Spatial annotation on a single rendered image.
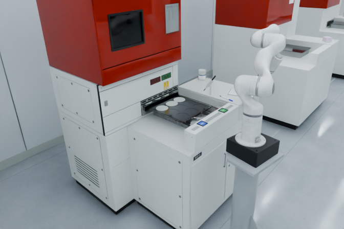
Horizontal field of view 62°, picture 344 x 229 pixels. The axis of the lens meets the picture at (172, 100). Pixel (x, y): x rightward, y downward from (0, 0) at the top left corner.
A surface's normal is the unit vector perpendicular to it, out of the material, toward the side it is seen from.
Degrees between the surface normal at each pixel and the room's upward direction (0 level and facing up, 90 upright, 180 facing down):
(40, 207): 0
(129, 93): 90
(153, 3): 90
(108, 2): 90
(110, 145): 90
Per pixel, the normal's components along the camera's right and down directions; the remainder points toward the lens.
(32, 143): 0.74, 0.26
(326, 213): -0.02, -0.91
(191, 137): -0.67, 0.32
